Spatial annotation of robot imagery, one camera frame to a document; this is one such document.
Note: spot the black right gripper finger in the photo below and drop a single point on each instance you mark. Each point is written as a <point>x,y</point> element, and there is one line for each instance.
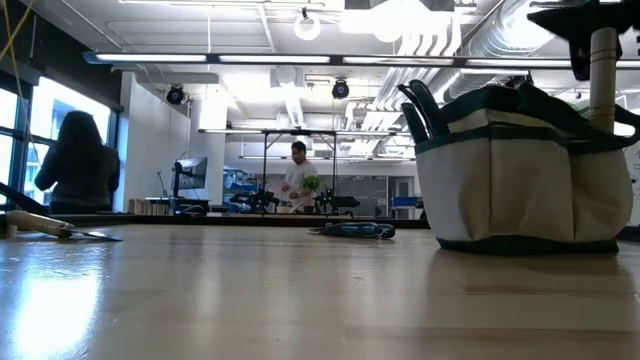
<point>580,57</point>

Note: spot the grey metal base plate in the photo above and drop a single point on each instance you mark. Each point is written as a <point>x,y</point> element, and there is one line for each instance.
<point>603,85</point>

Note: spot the cream gardening bag green trim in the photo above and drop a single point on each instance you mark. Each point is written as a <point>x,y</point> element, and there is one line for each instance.
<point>525,190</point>

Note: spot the black background robot arm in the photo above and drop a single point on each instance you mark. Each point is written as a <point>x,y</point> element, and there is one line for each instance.
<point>255,200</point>
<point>340,202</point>

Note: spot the blue storage bin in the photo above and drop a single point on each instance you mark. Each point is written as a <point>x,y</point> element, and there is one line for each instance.
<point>403,202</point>

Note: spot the black ceiling spotlight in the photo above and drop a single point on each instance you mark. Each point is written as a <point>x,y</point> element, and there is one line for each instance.
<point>340,90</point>
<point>175,95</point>

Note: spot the small green background plant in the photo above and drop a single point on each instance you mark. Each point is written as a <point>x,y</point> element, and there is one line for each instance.
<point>312,182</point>

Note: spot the person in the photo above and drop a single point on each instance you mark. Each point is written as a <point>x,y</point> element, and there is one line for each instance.
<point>80,170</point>
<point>299,175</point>

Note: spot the long ceiling light strip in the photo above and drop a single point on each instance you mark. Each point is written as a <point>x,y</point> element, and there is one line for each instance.
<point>275,59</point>

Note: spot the computer monitor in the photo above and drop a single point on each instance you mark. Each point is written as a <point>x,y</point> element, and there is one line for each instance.
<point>192,167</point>

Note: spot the wooden crate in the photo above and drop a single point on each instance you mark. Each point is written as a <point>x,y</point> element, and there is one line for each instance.
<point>145,206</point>

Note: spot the silver ventilation duct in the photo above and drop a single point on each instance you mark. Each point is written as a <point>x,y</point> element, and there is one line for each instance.
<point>505,30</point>

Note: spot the black background rig frame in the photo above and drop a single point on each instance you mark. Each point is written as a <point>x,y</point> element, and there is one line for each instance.
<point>300,133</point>

